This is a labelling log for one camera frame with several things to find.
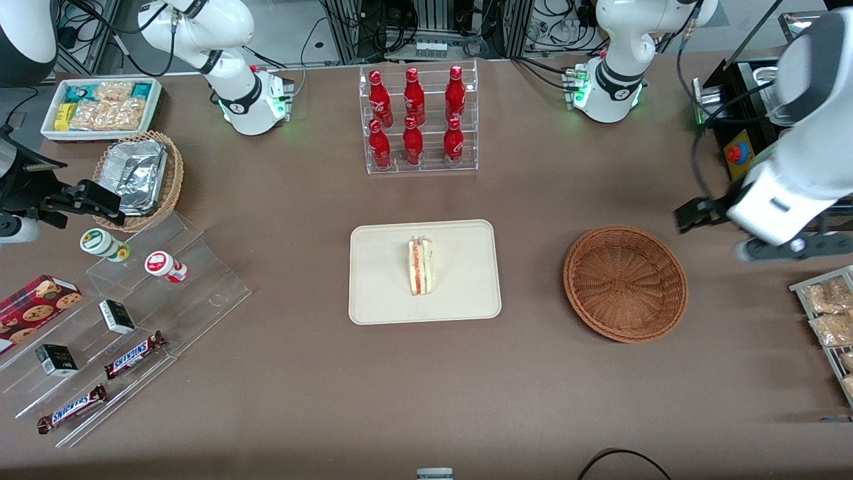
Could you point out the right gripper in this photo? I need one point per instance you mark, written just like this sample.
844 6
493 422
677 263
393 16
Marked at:
26 186

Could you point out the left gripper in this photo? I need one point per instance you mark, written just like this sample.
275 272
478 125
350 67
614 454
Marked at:
718 206

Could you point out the triangular sandwich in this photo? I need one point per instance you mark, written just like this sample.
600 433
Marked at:
421 266

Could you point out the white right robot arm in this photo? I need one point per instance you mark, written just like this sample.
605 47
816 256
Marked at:
246 100

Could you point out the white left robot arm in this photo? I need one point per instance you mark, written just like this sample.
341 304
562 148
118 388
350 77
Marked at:
616 80

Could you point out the tray of wrapped snacks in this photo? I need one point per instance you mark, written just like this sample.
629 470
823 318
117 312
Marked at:
803 290

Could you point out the light wicker basket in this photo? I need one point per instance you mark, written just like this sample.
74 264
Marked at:
174 176

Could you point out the brown wicker basket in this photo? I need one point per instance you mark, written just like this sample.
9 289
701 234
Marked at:
626 283

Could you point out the cream rectangular plastic tray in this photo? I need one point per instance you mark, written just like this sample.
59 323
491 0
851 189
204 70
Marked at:
380 273

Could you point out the green-lid sunflower cup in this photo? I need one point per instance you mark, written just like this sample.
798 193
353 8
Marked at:
96 241

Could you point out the silver foil container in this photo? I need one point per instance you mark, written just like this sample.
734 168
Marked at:
136 173

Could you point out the yellow emergency stop button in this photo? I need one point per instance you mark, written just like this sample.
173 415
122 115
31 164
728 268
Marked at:
736 154

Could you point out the yellow snack packet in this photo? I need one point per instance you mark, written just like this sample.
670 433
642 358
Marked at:
63 116

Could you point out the red-lid white cup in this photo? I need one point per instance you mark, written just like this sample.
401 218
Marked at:
160 264

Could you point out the large clear cracker bag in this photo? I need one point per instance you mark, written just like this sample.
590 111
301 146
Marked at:
106 115

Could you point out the red tartan cookie box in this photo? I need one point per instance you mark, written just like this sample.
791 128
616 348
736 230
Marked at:
33 310

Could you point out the small black carton box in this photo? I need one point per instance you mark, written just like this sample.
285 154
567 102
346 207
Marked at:
116 316
56 360

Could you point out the clear bag of crackers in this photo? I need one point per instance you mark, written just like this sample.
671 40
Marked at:
830 296
846 361
833 328
848 385

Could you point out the green snack packet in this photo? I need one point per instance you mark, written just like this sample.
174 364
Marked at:
80 92

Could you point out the white snack bin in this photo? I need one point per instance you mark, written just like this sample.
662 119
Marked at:
154 113

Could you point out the small clear cracker bag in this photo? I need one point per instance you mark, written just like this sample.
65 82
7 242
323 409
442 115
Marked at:
113 90

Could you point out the teal snack packet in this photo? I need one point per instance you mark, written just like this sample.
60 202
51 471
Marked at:
141 90

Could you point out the black food display case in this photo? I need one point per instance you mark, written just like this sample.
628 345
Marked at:
740 86

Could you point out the clear acrylic stepped shelf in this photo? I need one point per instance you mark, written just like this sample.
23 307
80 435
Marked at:
200 300

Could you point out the Snickers chocolate bar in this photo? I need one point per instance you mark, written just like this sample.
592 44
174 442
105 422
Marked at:
135 354
72 408

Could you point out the red cola bottle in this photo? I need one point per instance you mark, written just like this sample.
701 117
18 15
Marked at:
453 143
378 96
455 93
414 96
380 146
413 143

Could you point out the clear acrylic bottle rack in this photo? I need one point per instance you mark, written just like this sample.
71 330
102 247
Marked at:
433 150

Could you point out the small grey device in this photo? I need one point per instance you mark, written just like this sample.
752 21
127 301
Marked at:
434 474

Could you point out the aluminium frame rack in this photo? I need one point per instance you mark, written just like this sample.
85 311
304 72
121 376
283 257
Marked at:
346 30

